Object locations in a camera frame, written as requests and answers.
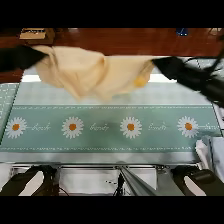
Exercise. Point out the cream T-shirt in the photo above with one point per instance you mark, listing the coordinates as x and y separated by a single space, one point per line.
83 73

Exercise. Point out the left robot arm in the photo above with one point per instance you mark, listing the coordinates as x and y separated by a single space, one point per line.
16 57

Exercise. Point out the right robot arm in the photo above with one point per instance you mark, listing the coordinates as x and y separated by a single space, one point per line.
180 71

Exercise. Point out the blue object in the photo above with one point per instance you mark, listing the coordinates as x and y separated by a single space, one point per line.
182 31

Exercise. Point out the cardboard box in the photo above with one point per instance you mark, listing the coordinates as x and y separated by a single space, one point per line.
35 35

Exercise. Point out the pale blue garment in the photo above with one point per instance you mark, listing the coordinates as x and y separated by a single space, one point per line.
218 156

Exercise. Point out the silver frame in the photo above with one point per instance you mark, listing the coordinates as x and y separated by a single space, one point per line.
136 183

